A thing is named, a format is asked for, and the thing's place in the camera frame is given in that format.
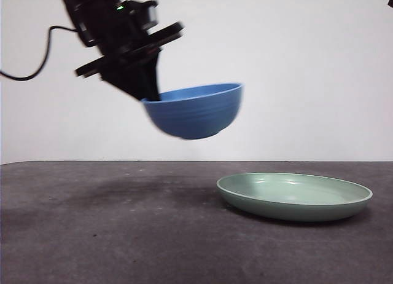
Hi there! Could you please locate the blue bowl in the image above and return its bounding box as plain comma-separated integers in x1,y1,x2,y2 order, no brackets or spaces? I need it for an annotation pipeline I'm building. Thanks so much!
141,82,245,141

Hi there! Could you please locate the green plate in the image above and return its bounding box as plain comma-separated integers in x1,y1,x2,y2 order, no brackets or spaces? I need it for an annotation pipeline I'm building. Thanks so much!
216,172,374,222

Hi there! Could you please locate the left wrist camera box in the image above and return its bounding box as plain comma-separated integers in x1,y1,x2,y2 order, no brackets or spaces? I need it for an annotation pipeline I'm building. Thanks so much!
118,0,159,32

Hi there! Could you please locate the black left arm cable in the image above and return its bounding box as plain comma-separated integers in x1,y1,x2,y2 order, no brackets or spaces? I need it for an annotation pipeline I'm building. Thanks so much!
0,25,79,81

